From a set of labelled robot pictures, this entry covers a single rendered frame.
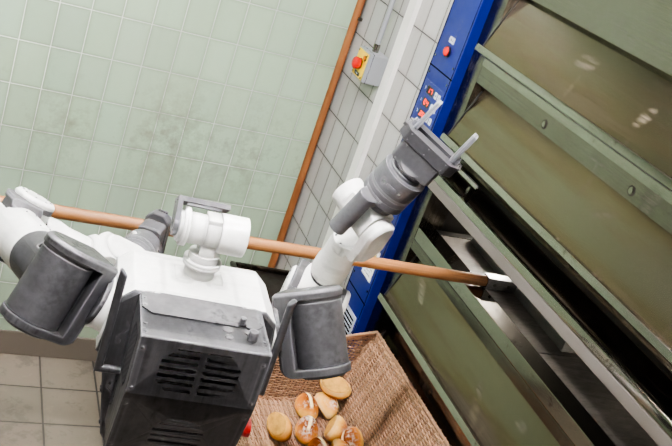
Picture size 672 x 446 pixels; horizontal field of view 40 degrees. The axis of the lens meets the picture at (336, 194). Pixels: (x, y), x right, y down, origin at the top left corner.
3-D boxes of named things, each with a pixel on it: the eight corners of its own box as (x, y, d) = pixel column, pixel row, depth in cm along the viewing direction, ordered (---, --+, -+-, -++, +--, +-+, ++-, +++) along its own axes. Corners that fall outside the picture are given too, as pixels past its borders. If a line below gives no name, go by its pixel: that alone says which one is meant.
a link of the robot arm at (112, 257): (121, 272, 192) (68, 248, 183) (150, 249, 189) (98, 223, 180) (123, 297, 188) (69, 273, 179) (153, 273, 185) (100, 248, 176)
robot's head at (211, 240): (237, 276, 150) (252, 229, 147) (176, 265, 147) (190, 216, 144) (233, 257, 156) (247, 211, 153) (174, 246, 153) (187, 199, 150)
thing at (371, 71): (369, 77, 312) (379, 49, 309) (379, 87, 304) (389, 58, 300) (349, 72, 309) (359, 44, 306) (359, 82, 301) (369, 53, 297)
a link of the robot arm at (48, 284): (36, 302, 154) (64, 338, 144) (-11, 283, 148) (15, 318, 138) (74, 243, 155) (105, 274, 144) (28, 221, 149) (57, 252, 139)
